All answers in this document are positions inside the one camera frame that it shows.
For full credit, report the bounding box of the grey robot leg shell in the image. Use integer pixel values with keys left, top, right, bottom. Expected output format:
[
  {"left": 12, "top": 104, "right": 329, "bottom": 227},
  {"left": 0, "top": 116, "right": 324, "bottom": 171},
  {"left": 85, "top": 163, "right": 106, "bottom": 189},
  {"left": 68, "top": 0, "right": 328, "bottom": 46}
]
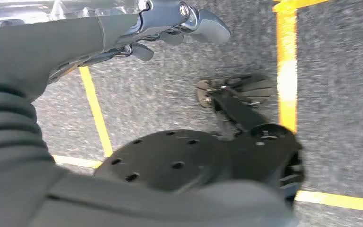
[{"left": 28, "top": 172, "right": 299, "bottom": 227}]

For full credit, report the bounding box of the yellow floor tape square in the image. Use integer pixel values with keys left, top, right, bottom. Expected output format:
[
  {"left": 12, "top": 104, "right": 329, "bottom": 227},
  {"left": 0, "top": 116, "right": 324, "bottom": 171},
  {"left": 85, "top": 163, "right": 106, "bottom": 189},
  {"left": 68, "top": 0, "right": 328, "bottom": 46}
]
[{"left": 273, "top": 0, "right": 363, "bottom": 214}]

